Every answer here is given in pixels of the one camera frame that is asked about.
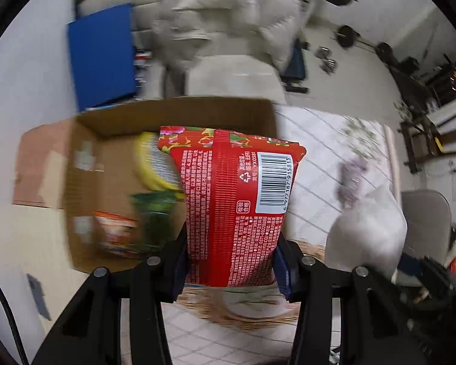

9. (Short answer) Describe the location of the red noodle packet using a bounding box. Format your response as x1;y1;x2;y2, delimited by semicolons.
158;126;306;287

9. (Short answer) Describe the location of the white plastic pack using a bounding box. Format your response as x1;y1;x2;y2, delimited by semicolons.
324;186;408;279

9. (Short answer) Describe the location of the orange snack bag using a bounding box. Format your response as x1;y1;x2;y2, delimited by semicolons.
94;211;139;259

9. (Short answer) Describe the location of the grey chair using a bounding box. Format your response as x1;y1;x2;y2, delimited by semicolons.
396;189;451;287

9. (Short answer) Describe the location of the dark green snack bag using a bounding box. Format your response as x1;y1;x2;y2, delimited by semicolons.
131;191;177;253

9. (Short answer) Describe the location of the lavender fuzzy cloth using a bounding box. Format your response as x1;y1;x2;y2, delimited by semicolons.
337;157;369;208

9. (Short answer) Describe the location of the brown cardboard box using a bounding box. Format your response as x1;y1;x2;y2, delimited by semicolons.
12;96;278;273

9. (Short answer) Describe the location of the yellow silver snack bag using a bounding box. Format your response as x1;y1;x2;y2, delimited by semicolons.
134;132;184;200

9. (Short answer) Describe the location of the dark wooden shelf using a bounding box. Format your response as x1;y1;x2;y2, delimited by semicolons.
397;115;456;175

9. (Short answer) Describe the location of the small chrome dumbbell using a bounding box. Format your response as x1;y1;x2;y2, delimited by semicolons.
315;46;338;75

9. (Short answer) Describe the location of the blue black exercise bench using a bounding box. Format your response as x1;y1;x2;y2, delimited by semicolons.
280;39;309;94

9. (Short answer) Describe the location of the beige sofa chair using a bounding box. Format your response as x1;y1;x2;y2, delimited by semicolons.
75;0;286;104

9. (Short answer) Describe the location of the blue flat board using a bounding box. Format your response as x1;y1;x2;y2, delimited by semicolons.
67;4;136;111

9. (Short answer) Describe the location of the white puffy jacket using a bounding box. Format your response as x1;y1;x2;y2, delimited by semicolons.
151;0;303;74

